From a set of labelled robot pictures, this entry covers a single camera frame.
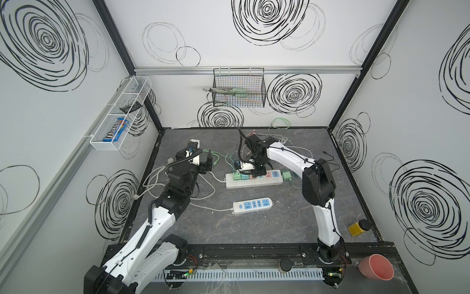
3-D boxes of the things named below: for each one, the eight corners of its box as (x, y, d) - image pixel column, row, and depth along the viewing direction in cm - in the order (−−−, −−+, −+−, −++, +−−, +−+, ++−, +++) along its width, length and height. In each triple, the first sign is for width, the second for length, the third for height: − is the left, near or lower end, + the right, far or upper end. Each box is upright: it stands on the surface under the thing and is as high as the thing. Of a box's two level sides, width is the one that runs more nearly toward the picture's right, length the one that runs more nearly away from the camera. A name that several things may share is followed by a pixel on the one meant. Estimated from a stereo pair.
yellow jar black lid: (349, 236, 81) (361, 230, 73) (345, 226, 83) (356, 219, 76) (361, 236, 81) (373, 230, 73) (357, 226, 83) (368, 219, 76)
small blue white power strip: (233, 214, 86) (232, 212, 84) (231, 204, 90) (231, 201, 87) (273, 209, 88) (274, 206, 86) (270, 198, 92) (271, 196, 89)
